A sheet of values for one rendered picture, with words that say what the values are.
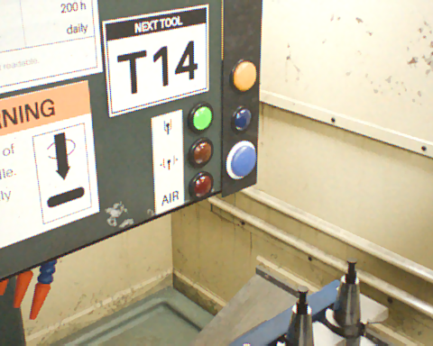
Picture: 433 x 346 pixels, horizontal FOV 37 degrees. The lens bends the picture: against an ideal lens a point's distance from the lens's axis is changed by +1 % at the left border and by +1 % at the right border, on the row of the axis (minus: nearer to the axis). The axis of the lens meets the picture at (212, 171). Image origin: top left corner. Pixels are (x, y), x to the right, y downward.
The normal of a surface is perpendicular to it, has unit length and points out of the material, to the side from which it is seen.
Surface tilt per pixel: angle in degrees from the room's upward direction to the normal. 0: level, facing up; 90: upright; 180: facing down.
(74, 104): 90
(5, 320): 90
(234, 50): 90
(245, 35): 90
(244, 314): 25
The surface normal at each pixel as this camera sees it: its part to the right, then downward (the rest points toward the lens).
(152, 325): 0.00, -0.91
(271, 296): -0.30, -0.72
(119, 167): 0.66, 0.31
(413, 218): -0.75, 0.28
